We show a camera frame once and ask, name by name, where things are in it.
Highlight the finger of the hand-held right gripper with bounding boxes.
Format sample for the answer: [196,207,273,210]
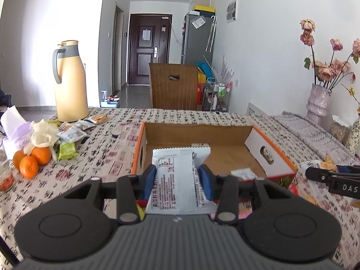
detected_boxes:
[335,165,360,175]
[306,166,342,187]

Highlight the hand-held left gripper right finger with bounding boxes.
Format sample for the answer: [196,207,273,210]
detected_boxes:
[198,164,286,225]

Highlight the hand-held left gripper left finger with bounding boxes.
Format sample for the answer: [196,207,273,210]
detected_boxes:
[66,165,157,225]

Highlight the white orange cracker packet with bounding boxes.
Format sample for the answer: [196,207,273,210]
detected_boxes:
[299,153,338,173]

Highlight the red cardboard box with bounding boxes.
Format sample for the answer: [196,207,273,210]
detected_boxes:
[131,122,298,211]

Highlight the patterned ceramic bottle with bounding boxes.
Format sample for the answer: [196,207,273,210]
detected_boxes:
[345,118,360,158]

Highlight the glass jar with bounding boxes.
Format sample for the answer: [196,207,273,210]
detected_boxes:
[329,115,353,144]

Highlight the grey patterned cloth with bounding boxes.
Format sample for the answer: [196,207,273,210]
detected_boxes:
[274,111,360,165]

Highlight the pink textured vase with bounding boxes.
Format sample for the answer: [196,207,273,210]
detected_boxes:
[306,83,332,126]

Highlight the green snack packet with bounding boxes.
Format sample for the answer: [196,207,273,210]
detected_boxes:
[57,142,79,161]

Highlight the metal trolley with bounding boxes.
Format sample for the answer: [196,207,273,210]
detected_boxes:
[202,80,232,112]

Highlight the wooden chair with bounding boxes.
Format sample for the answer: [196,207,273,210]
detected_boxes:
[148,63,200,110]

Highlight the dried pink roses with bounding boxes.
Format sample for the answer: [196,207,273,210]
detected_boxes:
[299,19,360,93]

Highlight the orange fruit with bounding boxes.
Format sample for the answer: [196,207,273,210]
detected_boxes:
[31,145,52,166]
[20,156,39,179]
[13,150,26,172]

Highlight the purple dried decor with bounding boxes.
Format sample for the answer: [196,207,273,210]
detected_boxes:
[212,55,236,84]

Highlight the blue plastic bin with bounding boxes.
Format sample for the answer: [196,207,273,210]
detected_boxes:
[195,61,215,78]

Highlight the cream rubber glove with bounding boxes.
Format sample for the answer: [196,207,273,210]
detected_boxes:
[24,119,61,155]

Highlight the yellow thermos jug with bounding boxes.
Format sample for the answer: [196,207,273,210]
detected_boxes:
[52,40,90,123]

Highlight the dark brown door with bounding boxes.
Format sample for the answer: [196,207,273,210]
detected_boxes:
[128,13,173,86]

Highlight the grey refrigerator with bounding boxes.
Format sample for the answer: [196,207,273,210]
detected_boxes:
[181,13,216,65]

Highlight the purple tissue pack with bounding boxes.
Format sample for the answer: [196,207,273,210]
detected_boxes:
[0,105,35,159]

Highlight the glass cup with goji berries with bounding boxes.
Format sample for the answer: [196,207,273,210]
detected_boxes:
[0,143,15,193]

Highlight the white umbrella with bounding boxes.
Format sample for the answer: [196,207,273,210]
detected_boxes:
[205,16,218,53]

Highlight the dark jacket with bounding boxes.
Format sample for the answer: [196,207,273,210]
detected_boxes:
[0,90,12,108]

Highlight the white electrical panel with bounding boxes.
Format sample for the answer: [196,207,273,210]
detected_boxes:
[226,0,239,23]

